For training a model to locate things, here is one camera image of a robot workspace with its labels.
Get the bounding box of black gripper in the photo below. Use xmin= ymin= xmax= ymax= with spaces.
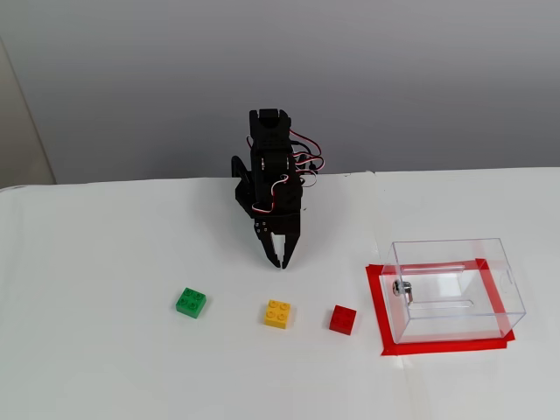
xmin=252 ymin=174 xmax=305 ymax=270

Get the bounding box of green lego brick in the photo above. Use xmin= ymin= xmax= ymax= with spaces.
xmin=175 ymin=286 xmax=208 ymax=319

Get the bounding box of yellow lego brick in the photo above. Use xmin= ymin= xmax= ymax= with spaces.
xmin=263 ymin=298 xmax=295 ymax=331

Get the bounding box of red lego brick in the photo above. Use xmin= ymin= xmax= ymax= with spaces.
xmin=328 ymin=304 xmax=358 ymax=336

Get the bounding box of silver metal box lock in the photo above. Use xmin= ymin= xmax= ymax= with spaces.
xmin=392 ymin=279 xmax=415 ymax=304

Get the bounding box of transparent plastic box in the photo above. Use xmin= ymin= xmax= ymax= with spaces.
xmin=380 ymin=237 xmax=528 ymax=347

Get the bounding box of black table clamp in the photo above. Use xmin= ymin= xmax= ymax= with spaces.
xmin=231 ymin=155 xmax=254 ymax=187

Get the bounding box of red white gripper cable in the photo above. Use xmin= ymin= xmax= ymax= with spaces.
xmin=252 ymin=173 xmax=291 ymax=216

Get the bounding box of red white wrist cable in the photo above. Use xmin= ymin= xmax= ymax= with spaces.
xmin=290 ymin=129 xmax=327 ymax=174

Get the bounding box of red tape frame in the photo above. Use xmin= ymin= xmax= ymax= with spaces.
xmin=365 ymin=257 xmax=516 ymax=358

